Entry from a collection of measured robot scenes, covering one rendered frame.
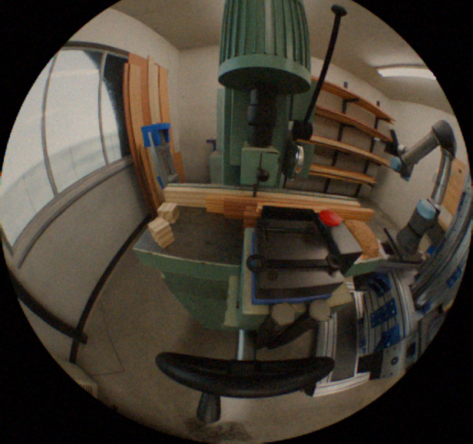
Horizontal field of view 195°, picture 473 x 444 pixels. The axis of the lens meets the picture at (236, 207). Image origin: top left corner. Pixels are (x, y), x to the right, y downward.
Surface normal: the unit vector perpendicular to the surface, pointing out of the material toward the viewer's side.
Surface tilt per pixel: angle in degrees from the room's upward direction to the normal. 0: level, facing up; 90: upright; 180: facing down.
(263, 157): 90
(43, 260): 90
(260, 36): 90
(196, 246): 0
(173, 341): 1
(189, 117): 90
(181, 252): 0
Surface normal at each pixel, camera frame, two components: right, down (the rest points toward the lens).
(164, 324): 0.04, -0.84
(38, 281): 1.00, 0.07
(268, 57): -0.14, 0.54
